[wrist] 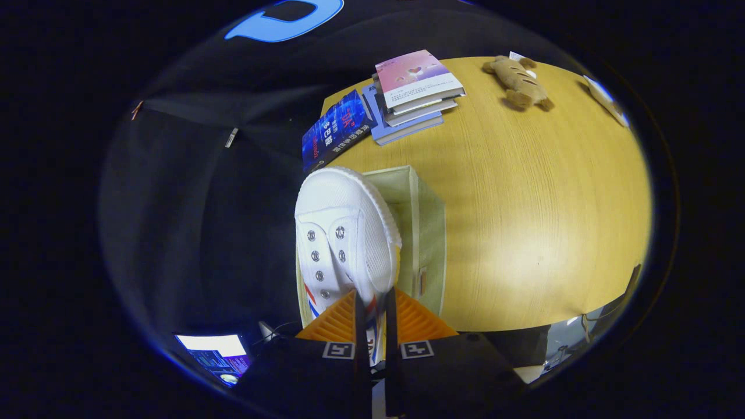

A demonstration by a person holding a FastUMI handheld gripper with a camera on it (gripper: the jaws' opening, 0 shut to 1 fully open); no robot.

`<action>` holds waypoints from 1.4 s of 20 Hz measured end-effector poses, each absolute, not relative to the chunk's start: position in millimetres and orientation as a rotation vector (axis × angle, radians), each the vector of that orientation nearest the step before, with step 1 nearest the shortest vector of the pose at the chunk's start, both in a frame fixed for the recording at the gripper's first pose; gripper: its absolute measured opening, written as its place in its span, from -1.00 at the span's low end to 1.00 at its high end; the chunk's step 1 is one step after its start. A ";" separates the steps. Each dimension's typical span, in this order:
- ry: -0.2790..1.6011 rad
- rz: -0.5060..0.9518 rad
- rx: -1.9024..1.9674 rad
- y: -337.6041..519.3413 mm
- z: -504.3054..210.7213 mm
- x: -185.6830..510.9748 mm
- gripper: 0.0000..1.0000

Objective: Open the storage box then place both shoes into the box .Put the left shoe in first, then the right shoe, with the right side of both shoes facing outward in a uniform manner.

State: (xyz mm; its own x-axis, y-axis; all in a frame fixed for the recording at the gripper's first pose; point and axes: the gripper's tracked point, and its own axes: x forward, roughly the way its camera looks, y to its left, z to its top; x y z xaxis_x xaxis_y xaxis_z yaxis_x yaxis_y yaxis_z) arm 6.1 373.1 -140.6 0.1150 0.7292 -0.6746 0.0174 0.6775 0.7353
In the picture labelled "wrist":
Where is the dark blue book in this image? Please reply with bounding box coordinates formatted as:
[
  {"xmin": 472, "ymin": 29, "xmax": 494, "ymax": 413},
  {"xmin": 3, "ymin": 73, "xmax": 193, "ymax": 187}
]
[{"xmin": 301, "ymin": 89, "xmax": 373, "ymax": 175}]

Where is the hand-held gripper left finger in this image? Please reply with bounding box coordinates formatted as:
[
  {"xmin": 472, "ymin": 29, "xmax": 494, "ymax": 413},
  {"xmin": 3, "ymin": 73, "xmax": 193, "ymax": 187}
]
[{"xmin": 232, "ymin": 289, "xmax": 374, "ymax": 418}]

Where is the grey cover book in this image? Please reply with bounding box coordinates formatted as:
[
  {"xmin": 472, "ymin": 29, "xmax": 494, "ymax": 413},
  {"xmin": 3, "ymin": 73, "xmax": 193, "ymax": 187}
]
[
  {"xmin": 386, "ymin": 105, "xmax": 446, "ymax": 128},
  {"xmin": 384, "ymin": 95, "xmax": 459, "ymax": 118}
]

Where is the brown plush toy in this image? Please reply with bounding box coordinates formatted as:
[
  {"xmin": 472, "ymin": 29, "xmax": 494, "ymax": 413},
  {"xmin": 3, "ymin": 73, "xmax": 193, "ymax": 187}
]
[{"xmin": 482, "ymin": 55, "xmax": 555, "ymax": 112}]

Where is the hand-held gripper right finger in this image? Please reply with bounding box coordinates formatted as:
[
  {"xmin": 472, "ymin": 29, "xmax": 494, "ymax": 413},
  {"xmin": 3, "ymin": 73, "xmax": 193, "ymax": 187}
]
[{"xmin": 383, "ymin": 286, "xmax": 528, "ymax": 418}]

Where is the green fabric storage box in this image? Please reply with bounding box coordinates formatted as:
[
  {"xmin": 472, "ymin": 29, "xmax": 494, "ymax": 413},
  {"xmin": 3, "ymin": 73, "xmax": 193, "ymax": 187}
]
[{"xmin": 296, "ymin": 165, "xmax": 448, "ymax": 332}]

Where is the white canvas shoe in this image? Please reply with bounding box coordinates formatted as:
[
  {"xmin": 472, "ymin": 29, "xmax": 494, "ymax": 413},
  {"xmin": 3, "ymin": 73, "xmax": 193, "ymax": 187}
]
[{"xmin": 294, "ymin": 166, "xmax": 403, "ymax": 367}]

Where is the white fabric cap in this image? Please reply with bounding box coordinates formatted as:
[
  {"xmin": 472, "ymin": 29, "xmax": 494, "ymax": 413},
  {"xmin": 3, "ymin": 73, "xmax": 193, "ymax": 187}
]
[{"xmin": 584, "ymin": 74, "xmax": 630, "ymax": 129}]

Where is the pink cover book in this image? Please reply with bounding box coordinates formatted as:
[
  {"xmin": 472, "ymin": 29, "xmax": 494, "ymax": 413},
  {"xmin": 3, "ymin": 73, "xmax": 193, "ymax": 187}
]
[{"xmin": 374, "ymin": 49, "xmax": 466, "ymax": 110}]

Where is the lit computer monitor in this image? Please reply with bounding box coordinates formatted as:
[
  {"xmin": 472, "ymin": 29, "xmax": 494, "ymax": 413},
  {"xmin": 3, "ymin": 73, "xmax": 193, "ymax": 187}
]
[{"xmin": 175, "ymin": 333, "xmax": 252, "ymax": 387}]

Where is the lavender blue book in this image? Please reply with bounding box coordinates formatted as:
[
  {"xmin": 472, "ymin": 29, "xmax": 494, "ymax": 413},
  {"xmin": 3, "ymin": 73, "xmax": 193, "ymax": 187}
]
[{"xmin": 362, "ymin": 84, "xmax": 445, "ymax": 146}]

